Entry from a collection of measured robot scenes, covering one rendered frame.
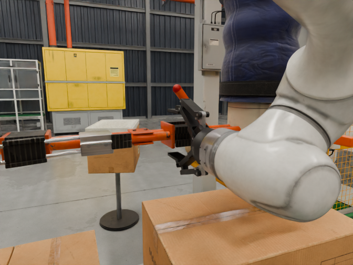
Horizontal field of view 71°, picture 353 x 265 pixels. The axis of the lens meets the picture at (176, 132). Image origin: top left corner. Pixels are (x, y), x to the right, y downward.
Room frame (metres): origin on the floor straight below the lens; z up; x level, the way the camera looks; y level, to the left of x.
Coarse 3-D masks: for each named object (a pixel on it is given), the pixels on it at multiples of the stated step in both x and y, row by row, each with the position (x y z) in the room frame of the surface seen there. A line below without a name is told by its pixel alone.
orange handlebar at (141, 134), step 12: (120, 132) 0.59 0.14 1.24; (132, 132) 0.57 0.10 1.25; (144, 132) 0.57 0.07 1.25; (156, 132) 0.59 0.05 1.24; (168, 132) 0.60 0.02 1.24; (60, 144) 0.50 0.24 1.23; (72, 144) 0.51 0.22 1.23; (132, 144) 0.57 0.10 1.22; (144, 144) 0.57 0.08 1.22; (336, 144) 0.54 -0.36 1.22; (348, 144) 0.52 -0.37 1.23
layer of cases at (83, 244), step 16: (48, 240) 1.21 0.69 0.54; (64, 240) 1.21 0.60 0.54; (80, 240) 1.21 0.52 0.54; (0, 256) 1.08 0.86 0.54; (16, 256) 1.08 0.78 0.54; (32, 256) 1.08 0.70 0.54; (48, 256) 1.08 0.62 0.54; (64, 256) 1.08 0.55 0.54; (80, 256) 1.08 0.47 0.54; (96, 256) 1.08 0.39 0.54
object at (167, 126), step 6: (162, 126) 0.65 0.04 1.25; (168, 126) 0.61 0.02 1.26; (174, 126) 0.59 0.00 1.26; (180, 126) 0.59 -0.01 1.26; (186, 126) 0.59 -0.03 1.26; (174, 132) 0.59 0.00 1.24; (180, 132) 0.59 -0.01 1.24; (186, 132) 0.59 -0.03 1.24; (174, 138) 0.59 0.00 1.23; (180, 138) 0.60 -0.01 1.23; (186, 138) 0.60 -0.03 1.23; (168, 144) 0.61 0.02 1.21; (174, 144) 0.59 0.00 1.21; (180, 144) 0.59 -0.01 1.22; (186, 144) 0.59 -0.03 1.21
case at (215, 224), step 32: (224, 192) 0.91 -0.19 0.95; (160, 224) 0.68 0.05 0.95; (192, 224) 0.68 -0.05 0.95; (224, 224) 0.68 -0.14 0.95; (256, 224) 0.68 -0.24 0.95; (288, 224) 0.68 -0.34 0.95; (320, 224) 0.68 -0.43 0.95; (352, 224) 0.68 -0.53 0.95; (160, 256) 0.61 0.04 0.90; (192, 256) 0.54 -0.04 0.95; (224, 256) 0.54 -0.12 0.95; (256, 256) 0.54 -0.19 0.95; (288, 256) 0.56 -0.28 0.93; (320, 256) 0.60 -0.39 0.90; (352, 256) 0.64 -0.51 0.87
